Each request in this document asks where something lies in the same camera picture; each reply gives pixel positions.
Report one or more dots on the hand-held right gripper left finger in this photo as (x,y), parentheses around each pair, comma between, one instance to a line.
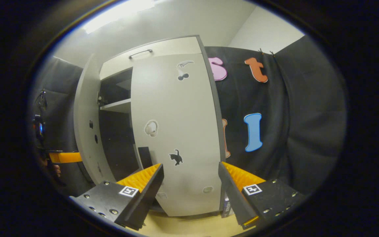
(146,200)

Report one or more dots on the white shoe cabinet door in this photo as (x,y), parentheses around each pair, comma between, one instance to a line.
(84,131)
(176,108)

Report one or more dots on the white shoe cabinet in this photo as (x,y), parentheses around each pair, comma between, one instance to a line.
(115,141)

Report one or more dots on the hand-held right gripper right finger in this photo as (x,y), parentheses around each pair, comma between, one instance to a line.
(234,200)

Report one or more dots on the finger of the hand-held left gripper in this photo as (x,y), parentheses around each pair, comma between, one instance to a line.
(66,157)

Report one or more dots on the metal door hinge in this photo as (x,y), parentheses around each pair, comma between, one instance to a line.
(101,100)

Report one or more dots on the white cabinet drawer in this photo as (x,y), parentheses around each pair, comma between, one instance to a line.
(176,47)

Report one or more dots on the white cabinet shelf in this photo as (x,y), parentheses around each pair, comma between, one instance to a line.
(118,106)

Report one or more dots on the ceiling light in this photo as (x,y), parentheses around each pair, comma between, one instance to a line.
(120,13)

